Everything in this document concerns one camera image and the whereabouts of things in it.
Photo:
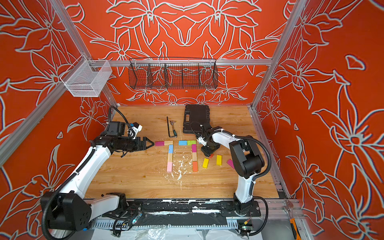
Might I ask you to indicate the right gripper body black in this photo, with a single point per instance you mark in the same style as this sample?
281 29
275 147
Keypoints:
211 147

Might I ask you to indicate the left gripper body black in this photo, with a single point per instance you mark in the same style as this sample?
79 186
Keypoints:
131 144

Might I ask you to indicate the yellow block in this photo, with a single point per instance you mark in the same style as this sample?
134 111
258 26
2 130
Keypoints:
205 163
219 160

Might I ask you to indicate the green block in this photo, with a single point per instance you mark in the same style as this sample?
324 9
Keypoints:
191 142

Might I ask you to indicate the orange block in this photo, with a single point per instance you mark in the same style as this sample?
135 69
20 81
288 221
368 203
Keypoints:
195 166

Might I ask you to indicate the black plastic tool case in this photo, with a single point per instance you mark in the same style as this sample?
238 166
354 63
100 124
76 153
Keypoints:
196 116

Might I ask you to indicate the pink block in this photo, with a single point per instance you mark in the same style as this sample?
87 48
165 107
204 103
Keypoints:
169 167

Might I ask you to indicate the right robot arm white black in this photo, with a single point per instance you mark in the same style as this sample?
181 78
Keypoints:
251 160

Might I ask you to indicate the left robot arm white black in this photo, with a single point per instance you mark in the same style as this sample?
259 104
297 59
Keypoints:
67 210

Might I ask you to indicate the black hex key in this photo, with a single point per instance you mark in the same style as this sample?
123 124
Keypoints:
169 131

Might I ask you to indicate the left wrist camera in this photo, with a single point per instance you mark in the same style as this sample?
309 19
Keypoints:
134 129

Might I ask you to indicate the green handled ratchet wrench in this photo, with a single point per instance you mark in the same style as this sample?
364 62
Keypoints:
173 128

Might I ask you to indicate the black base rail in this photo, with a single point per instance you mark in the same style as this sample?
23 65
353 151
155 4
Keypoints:
220 207

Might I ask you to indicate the black wire basket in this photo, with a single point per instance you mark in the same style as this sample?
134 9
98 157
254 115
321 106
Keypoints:
173 74

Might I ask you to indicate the white wire basket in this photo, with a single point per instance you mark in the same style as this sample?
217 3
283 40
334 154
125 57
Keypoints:
83 80

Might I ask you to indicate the orange handled tool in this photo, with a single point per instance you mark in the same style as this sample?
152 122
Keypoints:
295 229

